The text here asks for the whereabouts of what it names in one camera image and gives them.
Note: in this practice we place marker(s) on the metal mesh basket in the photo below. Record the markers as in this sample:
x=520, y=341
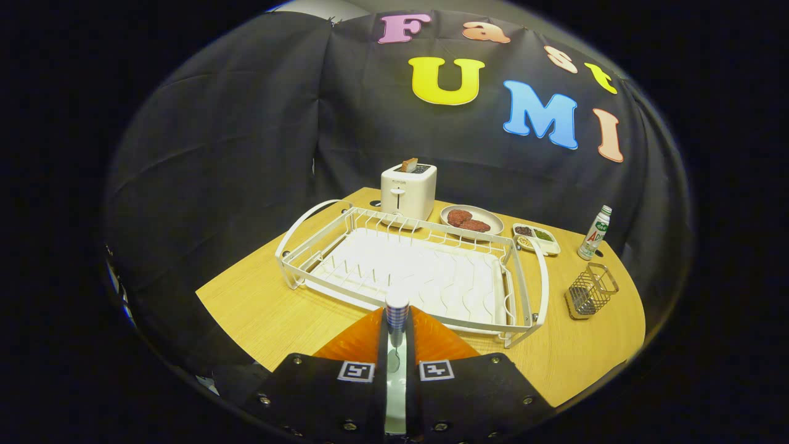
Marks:
x=582, y=302

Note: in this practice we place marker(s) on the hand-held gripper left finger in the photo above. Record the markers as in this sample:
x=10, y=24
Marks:
x=380, y=370

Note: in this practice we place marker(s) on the white divided condiment tray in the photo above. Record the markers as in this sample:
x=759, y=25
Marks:
x=551, y=246

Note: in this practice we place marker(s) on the white green drink bottle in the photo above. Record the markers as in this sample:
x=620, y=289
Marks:
x=595, y=234

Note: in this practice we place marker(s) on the beige round plate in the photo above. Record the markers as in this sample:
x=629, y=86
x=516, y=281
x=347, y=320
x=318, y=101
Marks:
x=493, y=220

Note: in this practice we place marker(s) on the white toaster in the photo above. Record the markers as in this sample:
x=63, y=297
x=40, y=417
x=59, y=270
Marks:
x=407, y=194

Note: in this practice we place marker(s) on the black backdrop cloth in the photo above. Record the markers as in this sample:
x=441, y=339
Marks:
x=246, y=123

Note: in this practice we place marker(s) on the toast slice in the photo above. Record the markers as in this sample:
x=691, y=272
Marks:
x=408, y=165

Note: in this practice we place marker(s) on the brown meat patty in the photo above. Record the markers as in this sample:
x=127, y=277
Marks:
x=476, y=226
x=458, y=216

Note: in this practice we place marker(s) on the white drip tray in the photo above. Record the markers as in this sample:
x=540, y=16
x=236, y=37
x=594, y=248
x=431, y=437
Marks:
x=419, y=271

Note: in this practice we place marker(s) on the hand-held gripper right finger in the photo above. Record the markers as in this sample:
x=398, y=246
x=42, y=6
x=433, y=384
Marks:
x=412, y=382

